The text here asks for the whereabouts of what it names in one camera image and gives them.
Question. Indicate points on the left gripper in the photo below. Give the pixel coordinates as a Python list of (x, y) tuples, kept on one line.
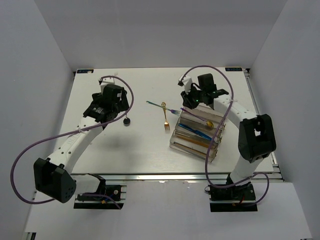
[(123, 105)]

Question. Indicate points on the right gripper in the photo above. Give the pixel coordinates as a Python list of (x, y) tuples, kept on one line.
[(186, 99)]

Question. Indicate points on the black spoon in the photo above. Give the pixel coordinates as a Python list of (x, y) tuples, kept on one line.
[(126, 121)]

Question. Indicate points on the purple gold spoon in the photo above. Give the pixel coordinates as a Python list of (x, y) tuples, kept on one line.
[(207, 122)]

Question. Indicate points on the blue knife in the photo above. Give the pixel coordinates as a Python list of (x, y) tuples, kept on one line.
[(197, 132)]

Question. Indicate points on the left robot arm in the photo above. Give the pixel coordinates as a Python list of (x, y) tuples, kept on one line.
[(53, 175)]

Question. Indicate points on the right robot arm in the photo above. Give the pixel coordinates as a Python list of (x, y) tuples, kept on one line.
[(256, 138)]

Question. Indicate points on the right blue table label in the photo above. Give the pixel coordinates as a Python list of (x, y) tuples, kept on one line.
[(233, 69)]

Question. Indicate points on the blue table label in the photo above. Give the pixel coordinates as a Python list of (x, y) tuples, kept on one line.
[(84, 71), (233, 69)]

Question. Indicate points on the rainbow fork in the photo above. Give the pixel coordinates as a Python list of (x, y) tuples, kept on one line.
[(173, 111)]

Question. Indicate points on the clear tiered utensil organizer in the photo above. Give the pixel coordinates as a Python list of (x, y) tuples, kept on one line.
[(214, 133)]

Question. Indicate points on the left blue table label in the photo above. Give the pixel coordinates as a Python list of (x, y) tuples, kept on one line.
[(84, 71)]

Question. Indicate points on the gold ornate fork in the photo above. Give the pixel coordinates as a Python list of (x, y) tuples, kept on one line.
[(166, 123)]

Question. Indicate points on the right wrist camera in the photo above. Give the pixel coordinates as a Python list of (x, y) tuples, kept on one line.
[(185, 81)]

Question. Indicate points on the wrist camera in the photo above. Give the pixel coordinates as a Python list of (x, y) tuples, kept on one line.
[(185, 81), (106, 80)]

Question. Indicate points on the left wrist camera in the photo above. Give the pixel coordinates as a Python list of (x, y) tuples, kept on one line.
[(106, 80)]

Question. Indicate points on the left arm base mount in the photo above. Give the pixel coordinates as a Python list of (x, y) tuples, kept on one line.
[(111, 196)]

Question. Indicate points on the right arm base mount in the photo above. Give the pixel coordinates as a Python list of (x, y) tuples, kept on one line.
[(234, 199)]

